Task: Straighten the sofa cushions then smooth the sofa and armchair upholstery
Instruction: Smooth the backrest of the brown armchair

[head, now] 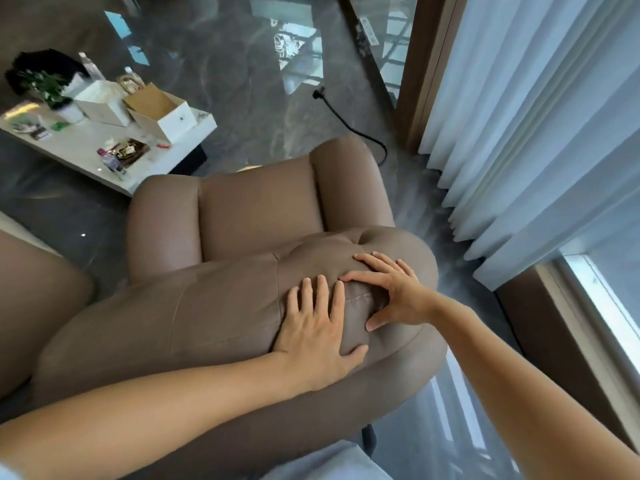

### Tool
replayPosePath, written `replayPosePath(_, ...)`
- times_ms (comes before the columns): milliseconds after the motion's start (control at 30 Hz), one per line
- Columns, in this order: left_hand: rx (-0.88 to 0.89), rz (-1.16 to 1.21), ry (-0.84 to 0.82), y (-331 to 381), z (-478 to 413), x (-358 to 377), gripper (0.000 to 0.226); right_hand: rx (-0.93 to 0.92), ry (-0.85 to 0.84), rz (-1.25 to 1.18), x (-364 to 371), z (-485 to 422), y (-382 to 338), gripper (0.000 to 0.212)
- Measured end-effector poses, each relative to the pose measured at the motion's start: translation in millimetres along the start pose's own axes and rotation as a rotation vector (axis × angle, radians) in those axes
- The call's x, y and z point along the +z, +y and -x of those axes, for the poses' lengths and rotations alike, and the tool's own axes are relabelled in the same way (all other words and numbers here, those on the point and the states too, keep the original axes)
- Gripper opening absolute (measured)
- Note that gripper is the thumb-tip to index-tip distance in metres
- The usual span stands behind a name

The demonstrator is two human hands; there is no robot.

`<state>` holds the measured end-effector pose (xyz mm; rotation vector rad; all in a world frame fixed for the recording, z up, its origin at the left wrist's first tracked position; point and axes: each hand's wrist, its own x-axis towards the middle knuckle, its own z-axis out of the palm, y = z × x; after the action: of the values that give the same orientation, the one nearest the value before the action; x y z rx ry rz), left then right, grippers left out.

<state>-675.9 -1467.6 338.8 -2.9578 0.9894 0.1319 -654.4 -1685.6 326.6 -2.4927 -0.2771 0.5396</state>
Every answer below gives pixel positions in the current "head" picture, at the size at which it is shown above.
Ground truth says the person's left hand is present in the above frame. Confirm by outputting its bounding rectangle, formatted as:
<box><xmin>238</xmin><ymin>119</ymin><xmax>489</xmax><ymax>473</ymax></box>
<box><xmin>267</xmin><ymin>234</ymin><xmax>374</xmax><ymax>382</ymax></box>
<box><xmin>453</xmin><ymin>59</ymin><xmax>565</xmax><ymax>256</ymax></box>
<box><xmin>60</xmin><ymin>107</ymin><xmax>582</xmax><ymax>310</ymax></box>
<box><xmin>272</xmin><ymin>274</ymin><xmax>370</xmax><ymax>391</ymax></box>

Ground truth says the person's right hand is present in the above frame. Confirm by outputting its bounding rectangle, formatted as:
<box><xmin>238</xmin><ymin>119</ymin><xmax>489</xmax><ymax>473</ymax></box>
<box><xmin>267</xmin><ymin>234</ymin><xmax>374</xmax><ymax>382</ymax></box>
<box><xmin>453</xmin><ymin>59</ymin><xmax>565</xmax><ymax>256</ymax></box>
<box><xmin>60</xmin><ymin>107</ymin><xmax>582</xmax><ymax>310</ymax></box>
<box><xmin>339</xmin><ymin>252</ymin><xmax>441</xmax><ymax>333</ymax></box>

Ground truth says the brown leather armchair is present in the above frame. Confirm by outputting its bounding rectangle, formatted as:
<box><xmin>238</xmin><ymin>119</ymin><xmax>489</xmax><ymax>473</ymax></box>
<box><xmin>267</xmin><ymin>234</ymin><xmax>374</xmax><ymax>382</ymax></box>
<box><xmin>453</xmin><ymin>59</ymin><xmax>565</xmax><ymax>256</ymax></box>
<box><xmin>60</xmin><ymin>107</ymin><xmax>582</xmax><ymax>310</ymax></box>
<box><xmin>29</xmin><ymin>136</ymin><xmax>449</xmax><ymax>480</ymax></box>

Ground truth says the person's left forearm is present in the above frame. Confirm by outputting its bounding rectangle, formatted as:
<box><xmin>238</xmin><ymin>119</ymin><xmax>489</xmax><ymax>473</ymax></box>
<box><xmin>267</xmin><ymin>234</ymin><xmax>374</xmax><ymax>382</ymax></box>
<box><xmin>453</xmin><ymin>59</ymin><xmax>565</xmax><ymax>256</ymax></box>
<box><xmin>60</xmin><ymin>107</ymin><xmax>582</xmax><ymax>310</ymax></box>
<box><xmin>0</xmin><ymin>352</ymin><xmax>301</xmax><ymax>480</ymax></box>

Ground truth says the person's right forearm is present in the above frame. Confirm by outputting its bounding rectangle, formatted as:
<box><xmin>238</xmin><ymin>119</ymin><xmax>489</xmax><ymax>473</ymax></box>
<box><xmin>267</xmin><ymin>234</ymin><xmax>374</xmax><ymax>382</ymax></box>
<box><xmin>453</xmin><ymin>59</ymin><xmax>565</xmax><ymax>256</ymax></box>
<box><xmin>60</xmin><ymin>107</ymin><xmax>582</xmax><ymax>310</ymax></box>
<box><xmin>429</xmin><ymin>294</ymin><xmax>640</xmax><ymax>480</ymax></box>

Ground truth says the person's light shirt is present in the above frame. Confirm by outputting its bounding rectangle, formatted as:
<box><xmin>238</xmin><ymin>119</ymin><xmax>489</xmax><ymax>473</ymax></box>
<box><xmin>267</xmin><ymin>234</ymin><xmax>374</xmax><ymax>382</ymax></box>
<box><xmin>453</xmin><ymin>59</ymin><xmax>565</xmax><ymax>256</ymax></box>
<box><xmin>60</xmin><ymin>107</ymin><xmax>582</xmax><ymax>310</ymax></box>
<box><xmin>259</xmin><ymin>440</ymin><xmax>382</xmax><ymax>480</ymax></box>

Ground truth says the white curtain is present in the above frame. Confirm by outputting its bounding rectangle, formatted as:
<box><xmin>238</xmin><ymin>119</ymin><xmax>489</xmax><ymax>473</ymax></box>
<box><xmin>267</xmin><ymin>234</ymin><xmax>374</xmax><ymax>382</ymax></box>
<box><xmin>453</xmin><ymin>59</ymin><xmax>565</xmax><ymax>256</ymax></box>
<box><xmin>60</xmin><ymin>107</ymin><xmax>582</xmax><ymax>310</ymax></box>
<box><xmin>419</xmin><ymin>0</ymin><xmax>640</xmax><ymax>292</ymax></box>

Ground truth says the metal tray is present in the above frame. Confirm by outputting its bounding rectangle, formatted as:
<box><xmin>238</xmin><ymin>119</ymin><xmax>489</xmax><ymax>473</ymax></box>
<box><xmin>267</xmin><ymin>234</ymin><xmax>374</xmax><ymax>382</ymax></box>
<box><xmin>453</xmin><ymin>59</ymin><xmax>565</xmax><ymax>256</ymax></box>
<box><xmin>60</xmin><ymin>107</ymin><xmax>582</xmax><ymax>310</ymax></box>
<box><xmin>107</xmin><ymin>138</ymin><xmax>151</xmax><ymax>169</ymax></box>

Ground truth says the small pink-capped bottle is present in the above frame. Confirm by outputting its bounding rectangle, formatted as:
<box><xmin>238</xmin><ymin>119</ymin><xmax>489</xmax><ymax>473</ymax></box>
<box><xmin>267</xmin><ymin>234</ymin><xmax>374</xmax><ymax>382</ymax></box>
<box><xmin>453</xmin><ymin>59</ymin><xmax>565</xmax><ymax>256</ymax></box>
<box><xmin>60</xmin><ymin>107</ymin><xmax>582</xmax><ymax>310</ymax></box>
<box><xmin>97</xmin><ymin>148</ymin><xmax>127</xmax><ymax>181</ymax></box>

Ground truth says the open cardboard box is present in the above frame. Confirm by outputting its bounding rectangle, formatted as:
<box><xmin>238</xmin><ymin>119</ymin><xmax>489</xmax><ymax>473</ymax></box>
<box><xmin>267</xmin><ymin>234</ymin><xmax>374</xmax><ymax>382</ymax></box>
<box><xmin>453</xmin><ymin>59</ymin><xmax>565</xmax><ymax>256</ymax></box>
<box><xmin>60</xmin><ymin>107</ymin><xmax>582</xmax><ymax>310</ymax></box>
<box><xmin>123</xmin><ymin>83</ymin><xmax>197</xmax><ymax>145</ymax></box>

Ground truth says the white coffee table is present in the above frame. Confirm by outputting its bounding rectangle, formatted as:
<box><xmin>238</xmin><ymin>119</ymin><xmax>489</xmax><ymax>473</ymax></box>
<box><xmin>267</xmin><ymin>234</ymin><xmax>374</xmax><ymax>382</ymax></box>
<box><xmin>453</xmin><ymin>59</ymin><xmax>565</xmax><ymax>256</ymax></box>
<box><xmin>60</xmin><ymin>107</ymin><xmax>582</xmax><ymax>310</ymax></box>
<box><xmin>0</xmin><ymin>79</ymin><xmax>219</xmax><ymax>197</ymax></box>

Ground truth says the white box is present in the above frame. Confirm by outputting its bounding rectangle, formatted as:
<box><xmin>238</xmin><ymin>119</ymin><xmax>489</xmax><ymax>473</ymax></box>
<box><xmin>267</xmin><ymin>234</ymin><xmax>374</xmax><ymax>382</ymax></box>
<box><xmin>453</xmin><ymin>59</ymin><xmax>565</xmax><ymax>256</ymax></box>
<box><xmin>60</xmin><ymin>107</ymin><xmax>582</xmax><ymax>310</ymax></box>
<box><xmin>73</xmin><ymin>79</ymin><xmax>133</xmax><ymax>127</ymax></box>

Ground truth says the patterned small pouch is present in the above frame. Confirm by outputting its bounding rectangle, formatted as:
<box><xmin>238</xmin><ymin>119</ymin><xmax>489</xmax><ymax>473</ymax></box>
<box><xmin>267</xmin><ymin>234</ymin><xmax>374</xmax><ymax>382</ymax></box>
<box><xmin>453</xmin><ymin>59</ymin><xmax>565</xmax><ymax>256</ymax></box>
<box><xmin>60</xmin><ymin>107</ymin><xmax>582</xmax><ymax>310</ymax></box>
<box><xmin>9</xmin><ymin>114</ymin><xmax>44</xmax><ymax>134</ymax></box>

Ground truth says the potted green plant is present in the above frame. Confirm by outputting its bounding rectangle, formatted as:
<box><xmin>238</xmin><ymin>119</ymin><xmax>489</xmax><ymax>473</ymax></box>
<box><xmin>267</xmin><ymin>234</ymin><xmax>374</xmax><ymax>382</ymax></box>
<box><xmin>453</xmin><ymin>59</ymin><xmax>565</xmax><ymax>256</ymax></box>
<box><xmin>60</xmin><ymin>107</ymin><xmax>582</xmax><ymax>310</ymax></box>
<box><xmin>17</xmin><ymin>69</ymin><xmax>87</xmax><ymax>125</ymax></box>

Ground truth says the black bag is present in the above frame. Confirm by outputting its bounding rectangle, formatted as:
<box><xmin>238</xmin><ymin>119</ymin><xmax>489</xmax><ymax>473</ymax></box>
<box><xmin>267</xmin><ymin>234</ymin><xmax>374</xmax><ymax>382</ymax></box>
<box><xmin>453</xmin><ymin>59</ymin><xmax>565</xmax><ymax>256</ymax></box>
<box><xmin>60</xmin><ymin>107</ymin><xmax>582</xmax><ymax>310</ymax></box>
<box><xmin>5</xmin><ymin>48</ymin><xmax>92</xmax><ymax>97</ymax></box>

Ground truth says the black power cable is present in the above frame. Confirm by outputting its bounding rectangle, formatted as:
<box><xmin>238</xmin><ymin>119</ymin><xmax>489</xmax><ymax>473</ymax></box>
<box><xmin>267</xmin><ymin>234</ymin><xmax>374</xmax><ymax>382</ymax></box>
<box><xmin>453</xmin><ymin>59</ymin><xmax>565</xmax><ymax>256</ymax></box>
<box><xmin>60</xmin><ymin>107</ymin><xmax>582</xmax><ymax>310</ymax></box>
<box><xmin>312</xmin><ymin>86</ymin><xmax>389</xmax><ymax>166</ymax></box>

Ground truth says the wooden door frame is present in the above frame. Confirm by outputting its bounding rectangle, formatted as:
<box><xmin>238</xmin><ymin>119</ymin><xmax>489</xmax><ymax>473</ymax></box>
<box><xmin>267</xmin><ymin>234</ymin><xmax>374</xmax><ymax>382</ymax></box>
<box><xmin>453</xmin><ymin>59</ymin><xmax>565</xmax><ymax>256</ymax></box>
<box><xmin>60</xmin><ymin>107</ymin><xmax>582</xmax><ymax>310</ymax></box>
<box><xmin>395</xmin><ymin>0</ymin><xmax>469</xmax><ymax>151</ymax></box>

